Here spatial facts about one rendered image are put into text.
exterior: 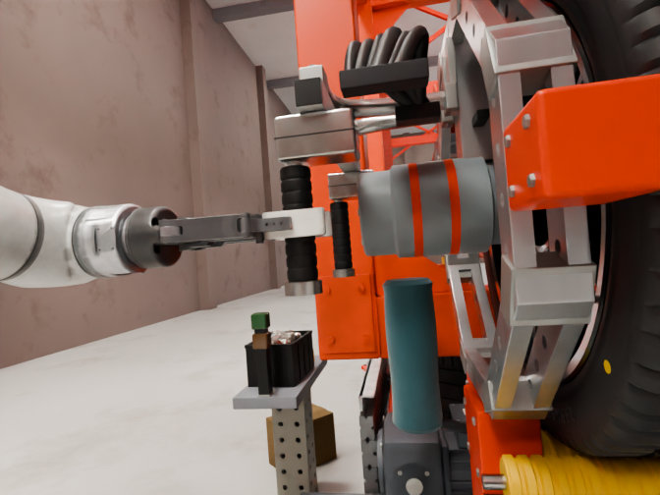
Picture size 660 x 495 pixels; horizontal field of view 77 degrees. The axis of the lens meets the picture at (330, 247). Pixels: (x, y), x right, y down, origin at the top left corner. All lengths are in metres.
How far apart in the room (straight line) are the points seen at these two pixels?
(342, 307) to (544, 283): 0.75
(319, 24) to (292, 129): 0.78
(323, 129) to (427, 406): 0.50
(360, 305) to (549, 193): 0.82
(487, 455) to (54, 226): 0.60
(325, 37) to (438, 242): 0.77
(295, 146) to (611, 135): 0.30
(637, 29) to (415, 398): 0.58
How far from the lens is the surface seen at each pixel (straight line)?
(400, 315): 0.72
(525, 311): 0.39
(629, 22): 0.41
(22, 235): 0.53
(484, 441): 0.64
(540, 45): 0.42
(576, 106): 0.31
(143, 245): 0.52
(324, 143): 0.46
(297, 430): 1.34
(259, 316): 1.07
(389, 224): 0.58
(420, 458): 0.95
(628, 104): 0.32
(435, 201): 0.57
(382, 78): 0.45
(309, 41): 1.22
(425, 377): 0.75
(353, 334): 1.09
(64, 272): 0.58
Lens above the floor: 0.79
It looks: 1 degrees up
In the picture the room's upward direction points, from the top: 4 degrees counter-clockwise
